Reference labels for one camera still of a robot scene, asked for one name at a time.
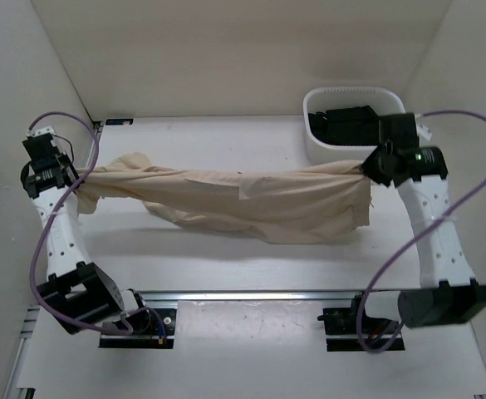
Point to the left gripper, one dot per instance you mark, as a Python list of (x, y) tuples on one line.
[(68, 165)]

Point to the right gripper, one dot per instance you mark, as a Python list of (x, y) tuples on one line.
[(370, 170)]

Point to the beige trousers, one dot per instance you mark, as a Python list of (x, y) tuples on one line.
[(314, 205)]

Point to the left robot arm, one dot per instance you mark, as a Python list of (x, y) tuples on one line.
[(63, 278)]

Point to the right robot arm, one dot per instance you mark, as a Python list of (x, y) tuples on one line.
[(449, 292)]

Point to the black folded trousers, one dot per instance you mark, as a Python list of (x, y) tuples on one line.
[(355, 126)]

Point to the white plastic basket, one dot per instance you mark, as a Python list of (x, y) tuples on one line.
[(382, 101)]

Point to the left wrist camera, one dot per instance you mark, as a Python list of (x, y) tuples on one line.
[(42, 144)]

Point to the aluminium left rail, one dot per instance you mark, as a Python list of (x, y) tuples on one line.
[(29, 320)]

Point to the aluminium rail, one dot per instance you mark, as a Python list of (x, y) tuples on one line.
[(29, 320), (249, 296)]

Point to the aluminium front rail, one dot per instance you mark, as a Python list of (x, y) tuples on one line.
[(249, 296)]

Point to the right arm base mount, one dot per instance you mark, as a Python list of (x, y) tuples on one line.
[(341, 334)]

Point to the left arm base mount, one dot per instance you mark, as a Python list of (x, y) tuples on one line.
[(153, 326)]

